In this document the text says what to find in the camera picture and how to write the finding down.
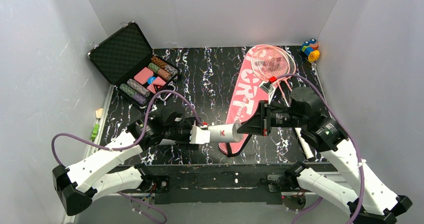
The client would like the pink racket cover bag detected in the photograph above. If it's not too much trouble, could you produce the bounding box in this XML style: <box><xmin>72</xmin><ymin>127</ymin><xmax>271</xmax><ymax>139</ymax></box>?
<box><xmin>218</xmin><ymin>45</ymin><xmax>292</xmax><ymax>157</ymax></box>

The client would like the green clip on rail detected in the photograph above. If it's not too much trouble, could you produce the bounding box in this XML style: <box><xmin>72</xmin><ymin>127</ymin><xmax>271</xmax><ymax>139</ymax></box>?
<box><xmin>90</xmin><ymin>123</ymin><xmax>100</xmax><ymax>141</ymax></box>

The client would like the black poker chip case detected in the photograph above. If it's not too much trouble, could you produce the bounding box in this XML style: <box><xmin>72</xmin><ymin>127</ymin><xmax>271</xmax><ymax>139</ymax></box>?
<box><xmin>87</xmin><ymin>21</ymin><xmax>182</xmax><ymax>109</ymax></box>

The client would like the black front mounting base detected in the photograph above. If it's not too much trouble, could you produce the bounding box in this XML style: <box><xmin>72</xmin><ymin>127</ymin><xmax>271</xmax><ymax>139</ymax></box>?
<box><xmin>146</xmin><ymin>163</ymin><xmax>292</xmax><ymax>205</ymax></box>

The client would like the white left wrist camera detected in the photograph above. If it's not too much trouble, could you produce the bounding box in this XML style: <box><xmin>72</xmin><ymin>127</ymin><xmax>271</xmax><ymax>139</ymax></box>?
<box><xmin>189</xmin><ymin>125</ymin><xmax>211</xmax><ymax>145</ymax></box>

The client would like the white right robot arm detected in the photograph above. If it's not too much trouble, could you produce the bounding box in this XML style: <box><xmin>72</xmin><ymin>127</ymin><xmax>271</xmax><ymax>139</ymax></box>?
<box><xmin>237</xmin><ymin>87</ymin><xmax>413</xmax><ymax>224</ymax></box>

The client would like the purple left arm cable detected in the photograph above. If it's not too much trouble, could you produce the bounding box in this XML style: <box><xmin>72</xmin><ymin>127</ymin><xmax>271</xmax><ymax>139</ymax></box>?
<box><xmin>51</xmin><ymin>89</ymin><xmax>210</xmax><ymax>224</ymax></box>

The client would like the pink badminton racket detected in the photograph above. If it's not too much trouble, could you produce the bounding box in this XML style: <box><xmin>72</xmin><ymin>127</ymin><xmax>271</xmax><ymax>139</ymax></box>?
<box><xmin>283</xmin><ymin>51</ymin><xmax>315</xmax><ymax>161</ymax></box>
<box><xmin>250</xmin><ymin>44</ymin><xmax>315</xmax><ymax>160</ymax></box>

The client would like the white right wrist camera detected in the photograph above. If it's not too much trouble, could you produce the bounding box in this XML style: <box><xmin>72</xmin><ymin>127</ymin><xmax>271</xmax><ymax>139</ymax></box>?
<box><xmin>259</xmin><ymin>76</ymin><xmax>277</xmax><ymax>103</ymax></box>

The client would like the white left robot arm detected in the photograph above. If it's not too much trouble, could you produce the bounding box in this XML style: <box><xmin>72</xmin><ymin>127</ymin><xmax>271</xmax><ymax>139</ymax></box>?
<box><xmin>52</xmin><ymin>108</ymin><xmax>199</xmax><ymax>216</ymax></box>

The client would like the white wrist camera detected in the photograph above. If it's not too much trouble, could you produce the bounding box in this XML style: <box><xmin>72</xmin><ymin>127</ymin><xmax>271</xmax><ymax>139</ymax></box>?
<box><xmin>189</xmin><ymin>125</ymin><xmax>211</xmax><ymax>145</ymax></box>
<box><xmin>259</xmin><ymin>76</ymin><xmax>277</xmax><ymax>103</ymax></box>

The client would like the beige wooden block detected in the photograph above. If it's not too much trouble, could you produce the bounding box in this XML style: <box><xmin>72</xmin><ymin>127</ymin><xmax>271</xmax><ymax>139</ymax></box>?
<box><xmin>95</xmin><ymin>108</ymin><xmax>104</xmax><ymax>119</ymax></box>

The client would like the white shuttlecock tube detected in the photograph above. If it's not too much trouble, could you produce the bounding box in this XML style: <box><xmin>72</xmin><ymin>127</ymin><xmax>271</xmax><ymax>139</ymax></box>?
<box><xmin>158</xmin><ymin>122</ymin><xmax>243</xmax><ymax>147</ymax></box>

